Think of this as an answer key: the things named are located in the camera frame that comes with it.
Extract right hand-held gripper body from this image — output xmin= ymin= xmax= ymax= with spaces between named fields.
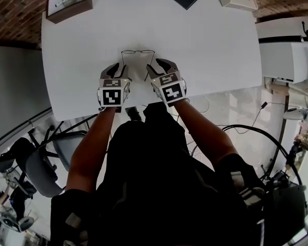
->
xmin=150 ymin=60 xmax=188 ymax=108

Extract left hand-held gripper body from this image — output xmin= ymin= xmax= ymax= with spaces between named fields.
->
xmin=97 ymin=63 xmax=131 ymax=113

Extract thin wire-frame glasses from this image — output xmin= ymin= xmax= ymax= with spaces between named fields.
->
xmin=121 ymin=49 xmax=155 ymax=82

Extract person's left forearm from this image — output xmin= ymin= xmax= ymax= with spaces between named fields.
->
xmin=65 ymin=107 xmax=118 ymax=192

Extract person's right forearm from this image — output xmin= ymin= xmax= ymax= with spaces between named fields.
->
xmin=172 ymin=100 xmax=239 ymax=169

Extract person's black shoe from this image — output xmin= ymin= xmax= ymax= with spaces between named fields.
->
xmin=125 ymin=107 xmax=142 ymax=123

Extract brown box with white lining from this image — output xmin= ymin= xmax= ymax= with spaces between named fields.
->
xmin=46 ymin=0 xmax=93 ymax=25

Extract person's black clothing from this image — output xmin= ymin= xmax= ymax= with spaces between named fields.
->
xmin=50 ymin=102 xmax=270 ymax=246

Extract grey office chair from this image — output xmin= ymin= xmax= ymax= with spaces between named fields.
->
xmin=14 ymin=126 xmax=88 ymax=198

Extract white cabinet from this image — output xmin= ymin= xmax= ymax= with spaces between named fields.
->
xmin=255 ymin=16 xmax=308 ymax=85

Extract black power adapter with cable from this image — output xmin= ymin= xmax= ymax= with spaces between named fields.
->
xmin=251 ymin=101 xmax=290 ymax=128

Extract thick black cable loop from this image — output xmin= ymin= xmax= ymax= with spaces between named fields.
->
xmin=221 ymin=124 xmax=304 ymax=189

